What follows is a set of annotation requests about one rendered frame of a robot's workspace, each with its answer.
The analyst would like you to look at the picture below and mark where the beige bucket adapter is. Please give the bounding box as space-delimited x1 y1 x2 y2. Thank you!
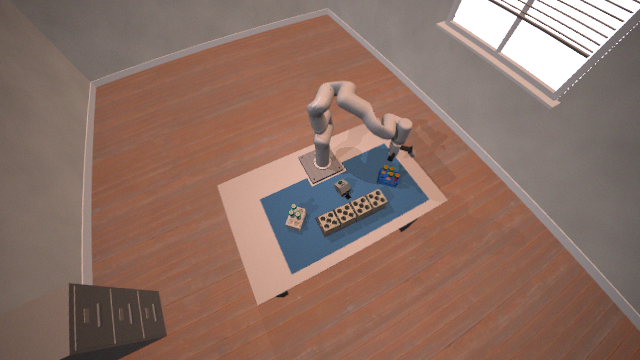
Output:
318 211 340 235
350 196 372 220
334 203 356 228
365 189 388 213

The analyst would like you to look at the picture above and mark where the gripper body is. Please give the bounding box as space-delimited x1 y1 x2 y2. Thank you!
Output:
388 141 401 157

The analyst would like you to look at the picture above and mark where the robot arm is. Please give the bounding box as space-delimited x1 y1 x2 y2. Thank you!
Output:
307 81 416 170

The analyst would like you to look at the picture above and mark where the blue flat mat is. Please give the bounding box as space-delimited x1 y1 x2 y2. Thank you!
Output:
260 144 429 274

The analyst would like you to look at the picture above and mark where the blue tube rack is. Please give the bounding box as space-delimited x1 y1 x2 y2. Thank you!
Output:
377 168 399 188

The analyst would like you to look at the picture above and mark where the beige tube rack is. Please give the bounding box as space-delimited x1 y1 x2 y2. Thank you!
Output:
285 207 306 231

